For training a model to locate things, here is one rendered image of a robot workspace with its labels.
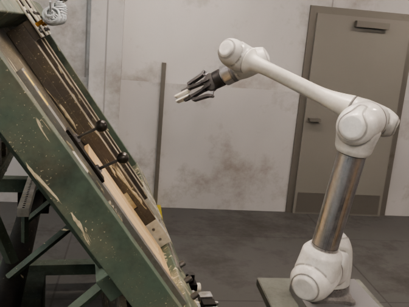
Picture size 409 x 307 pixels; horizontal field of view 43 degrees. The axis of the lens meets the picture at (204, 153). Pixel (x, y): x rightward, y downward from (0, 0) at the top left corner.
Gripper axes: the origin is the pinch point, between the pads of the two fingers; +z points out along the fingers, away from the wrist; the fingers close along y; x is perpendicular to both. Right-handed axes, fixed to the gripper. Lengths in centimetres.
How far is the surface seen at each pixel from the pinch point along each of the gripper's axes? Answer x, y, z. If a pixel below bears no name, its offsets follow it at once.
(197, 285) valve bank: -17, -78, 25
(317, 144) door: -344, 52, 12
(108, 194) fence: 59, -49, 10
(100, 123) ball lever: 71, -32, -2
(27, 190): 8, -12, 88
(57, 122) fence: 76, -27, 10
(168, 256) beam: 0, -64, 27
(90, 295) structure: 63, -78, 21
